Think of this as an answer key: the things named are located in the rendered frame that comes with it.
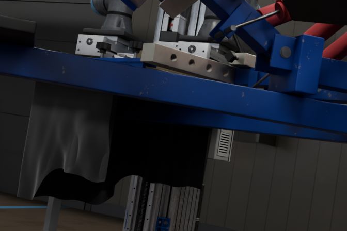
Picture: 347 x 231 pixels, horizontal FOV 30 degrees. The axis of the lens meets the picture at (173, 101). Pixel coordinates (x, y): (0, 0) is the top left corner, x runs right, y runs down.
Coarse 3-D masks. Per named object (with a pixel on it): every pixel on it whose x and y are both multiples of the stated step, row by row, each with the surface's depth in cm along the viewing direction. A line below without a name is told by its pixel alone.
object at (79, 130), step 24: (48, 96) 222; (72, 96) 212; (96, 96) 202; (48, 120) 221; (72, 120) 211; (96, 120) 200; (48, 144) 219; (72, 144) 209; (96, 144) 199; (24, 168) 228; (48, 168) 218; (72, 168) 205; (96, 168) 199; (24, 192) 226
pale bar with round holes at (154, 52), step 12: (144, 48) 170; (156, 48) 167; (168, 48) 170; (144, 60) 169; (156, 60) 167; (168, 60) 170; (180, 60) 173; (192, 60) 177; (204, 60) 179; (180, 72) 179; (192, 72) 176; (204, 72) 179; (216, 72) 182; (228, 72) 186
